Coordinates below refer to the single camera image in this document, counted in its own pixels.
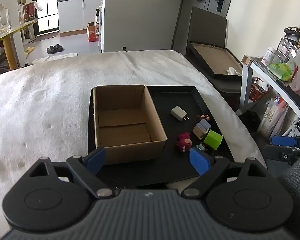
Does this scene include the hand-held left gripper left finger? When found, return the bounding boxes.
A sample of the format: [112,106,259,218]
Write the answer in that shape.
[29,147,115,198]

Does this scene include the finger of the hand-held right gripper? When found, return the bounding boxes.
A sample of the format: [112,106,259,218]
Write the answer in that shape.
[264,135,299,161]

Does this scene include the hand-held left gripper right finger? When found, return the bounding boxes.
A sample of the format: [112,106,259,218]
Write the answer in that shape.
[182,147,269,198]

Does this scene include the red plush toy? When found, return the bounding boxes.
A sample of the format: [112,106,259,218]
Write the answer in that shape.
[177,132,192,153]

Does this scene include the green cube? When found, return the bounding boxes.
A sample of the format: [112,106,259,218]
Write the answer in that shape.
[202,129,224,150]

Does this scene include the black shallow tray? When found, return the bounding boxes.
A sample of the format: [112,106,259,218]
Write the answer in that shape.
[87,85,235,188]

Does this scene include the pastel toy house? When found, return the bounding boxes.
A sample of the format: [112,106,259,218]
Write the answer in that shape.
[192,119,212,140]

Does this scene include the cardboard box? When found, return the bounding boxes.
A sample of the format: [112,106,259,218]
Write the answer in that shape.
[93,84,168,165]

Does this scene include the white plug charger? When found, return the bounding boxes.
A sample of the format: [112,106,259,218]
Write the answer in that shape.
[170,106,190,123]

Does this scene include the white shopping bag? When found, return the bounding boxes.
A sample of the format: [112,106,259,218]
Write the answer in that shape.
[257,97,289,138]

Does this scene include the person's grey trouser leg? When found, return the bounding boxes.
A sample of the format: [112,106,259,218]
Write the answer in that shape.
[277,150,300,240]

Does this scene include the red plastic basket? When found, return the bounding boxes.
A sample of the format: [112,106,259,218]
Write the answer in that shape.
[250,77,272,101]

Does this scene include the white framed side table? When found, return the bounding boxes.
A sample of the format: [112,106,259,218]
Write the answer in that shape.
[241,55,300,130]

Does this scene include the green plastic bag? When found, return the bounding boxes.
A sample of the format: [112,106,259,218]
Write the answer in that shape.
[269,62,297,82]

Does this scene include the white crumpled tissue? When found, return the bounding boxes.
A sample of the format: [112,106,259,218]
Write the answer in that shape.
[226,66,242,76]

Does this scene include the white jar with pink label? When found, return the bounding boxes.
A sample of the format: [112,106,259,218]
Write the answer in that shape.
[261,46,277,65]

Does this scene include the dark small boxes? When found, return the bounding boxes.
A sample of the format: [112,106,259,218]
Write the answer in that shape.
[277,37,298,63]

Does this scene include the black tray with brown bottom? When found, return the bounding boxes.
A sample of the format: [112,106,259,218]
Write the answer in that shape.
[189,41,243,81]

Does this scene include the black ornament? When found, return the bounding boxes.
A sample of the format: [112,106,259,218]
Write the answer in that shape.
[284,26,300,39]

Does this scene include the white folded cloth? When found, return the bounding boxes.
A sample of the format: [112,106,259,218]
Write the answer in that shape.
[32,52,78,64]

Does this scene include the red cardboard carton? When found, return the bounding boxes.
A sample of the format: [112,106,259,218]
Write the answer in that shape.
[87,22,98,42]

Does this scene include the dark grey upholstered bench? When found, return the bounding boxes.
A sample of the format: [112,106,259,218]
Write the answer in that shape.
[171,6,243,110]

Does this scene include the gold rimmed round table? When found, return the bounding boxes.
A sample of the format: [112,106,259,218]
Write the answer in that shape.
[0,20,38,70]

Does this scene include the white kitchen cabinet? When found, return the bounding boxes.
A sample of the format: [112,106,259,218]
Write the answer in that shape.
[57,0,103,37]

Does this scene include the black framed glass door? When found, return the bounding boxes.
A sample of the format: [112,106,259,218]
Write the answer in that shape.
[31,0,60,36]

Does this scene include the clear glass bottle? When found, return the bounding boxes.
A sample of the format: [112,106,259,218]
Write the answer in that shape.
[0,4,11,38]

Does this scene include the black door lock handle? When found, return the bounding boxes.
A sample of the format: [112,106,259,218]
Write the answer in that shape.
[210,0,226,12]

